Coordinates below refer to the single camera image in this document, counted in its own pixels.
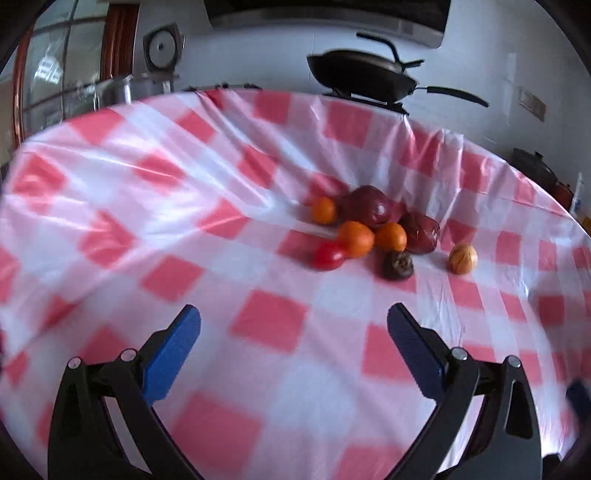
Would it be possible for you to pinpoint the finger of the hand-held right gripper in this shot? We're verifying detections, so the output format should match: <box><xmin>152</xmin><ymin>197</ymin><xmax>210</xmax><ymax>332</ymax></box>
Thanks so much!
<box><xmin>566</xmin><ymin>378</ymin><xmax>591</xmax><ymax>423</ymax></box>

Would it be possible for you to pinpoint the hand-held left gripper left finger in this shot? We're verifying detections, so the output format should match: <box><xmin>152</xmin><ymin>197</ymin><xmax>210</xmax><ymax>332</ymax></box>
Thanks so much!
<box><xmin>47</xmin><ymin>305</ymin><xmax>201</xmax><ymax>480</ymax></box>

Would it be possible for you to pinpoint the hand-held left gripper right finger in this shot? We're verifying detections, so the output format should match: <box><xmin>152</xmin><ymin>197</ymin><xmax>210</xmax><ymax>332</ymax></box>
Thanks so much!
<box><xmin>387</xmin><ymin>302</ymin><xmax>542</xmax><ymax>480</ymax></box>

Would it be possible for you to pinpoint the dark brown water chestnut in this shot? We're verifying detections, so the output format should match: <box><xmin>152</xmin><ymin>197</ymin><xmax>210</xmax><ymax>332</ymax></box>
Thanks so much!
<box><xmin>382</xmin><ymin>250</ymin><xmax>415</xmax><ymax>281</ymax></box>

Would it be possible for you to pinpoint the yellow striped pepino melon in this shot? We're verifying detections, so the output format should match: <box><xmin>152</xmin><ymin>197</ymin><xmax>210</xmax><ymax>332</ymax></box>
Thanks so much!
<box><xmin>448</xmin><ymin>243</ymin><xmax>478</xmax><ymax>276</ymax></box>

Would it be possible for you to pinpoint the orange mandarin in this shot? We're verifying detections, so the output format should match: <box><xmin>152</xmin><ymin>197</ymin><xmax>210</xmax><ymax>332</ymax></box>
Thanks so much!
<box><xmin>337</xmin><ymin>221</ymin><xmax>375</xmax><ymax>258</ymax></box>
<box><xmin>374</xmin><ymin>222</ymin><xmax>408</xmax><ymax>252</ymax></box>
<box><xmin>311</xmin><ymin>196</ymin><xmax>338</xmax><ymax>225</ymax></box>

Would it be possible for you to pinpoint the wrinkled dark red fruit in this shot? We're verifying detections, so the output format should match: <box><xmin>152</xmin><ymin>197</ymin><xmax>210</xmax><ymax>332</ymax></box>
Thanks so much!
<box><xmin>399</xmin><ymin>211</ymin><xmax>441</xmax><ymax>254</ymax></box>

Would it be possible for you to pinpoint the red tomato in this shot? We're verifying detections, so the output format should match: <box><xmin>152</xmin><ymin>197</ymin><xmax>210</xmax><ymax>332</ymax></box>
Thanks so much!
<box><xmin>312</xmin><ymin>241</ymin><xmax>348</xmax><ymax>271</ymax></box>

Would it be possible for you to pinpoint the dark red apple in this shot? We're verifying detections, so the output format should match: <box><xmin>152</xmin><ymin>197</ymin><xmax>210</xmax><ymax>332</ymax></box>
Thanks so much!
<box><xmin>341</xmin><ymin>185</ymin><xmax>393</xmax><ymax>228</ymax></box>

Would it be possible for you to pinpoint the red white checkered tablecloth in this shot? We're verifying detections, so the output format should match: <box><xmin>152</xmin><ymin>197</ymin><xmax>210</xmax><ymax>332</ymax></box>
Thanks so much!
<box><xmin>0</xmin><ymin>88</ymin><xmax>591</xmax><ymax>480</ymax></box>

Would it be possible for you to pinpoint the white printed pack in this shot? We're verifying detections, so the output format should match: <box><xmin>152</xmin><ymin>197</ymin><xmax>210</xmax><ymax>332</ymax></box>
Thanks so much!
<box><xmin>571</xmin><ymin>172</ymin><xmax>585</xmax><ymax>215</ymax></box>

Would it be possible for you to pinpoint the dark cooking pot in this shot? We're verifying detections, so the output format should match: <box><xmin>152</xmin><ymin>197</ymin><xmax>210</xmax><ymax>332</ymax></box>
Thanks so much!
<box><xmin>512</xmin><ymin>148</ymin><xmax>559</xmax><ymax>190</ymax></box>

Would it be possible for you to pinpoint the black stove stand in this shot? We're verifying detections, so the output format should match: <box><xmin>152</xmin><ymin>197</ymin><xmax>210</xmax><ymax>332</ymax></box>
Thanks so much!
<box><xmin>323</xmin><ymin>90</ymin><xmax>411</xmax><ymax>116</ymax></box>

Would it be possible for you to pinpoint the steel pot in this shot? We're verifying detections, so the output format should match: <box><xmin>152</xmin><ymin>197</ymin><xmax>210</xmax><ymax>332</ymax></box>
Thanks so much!
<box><xmin>95</xmin><ymin>71</ymin><xmax>180</xmax><ymax>109</ymax></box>

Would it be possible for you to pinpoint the black wok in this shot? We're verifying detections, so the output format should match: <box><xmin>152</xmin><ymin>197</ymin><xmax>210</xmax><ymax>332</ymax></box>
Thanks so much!
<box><xmin>307</xmin><ymin>32</ymin><xmax>490</xmax><ymax>109</ymax></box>

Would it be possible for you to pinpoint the wall socket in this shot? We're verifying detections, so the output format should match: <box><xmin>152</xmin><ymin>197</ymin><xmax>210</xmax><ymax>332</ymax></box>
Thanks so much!
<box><xmin>518</xmin><ymin>88</ymin><xmax>548</xmax><ymax>123</ymax></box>

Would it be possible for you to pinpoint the wooden window frame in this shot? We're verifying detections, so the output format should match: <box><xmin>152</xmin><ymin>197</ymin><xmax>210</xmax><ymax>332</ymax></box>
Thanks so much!
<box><xmin>9</xmin><ymin>0</ymin><xmax>139</xmax><ymax>153</ymax></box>

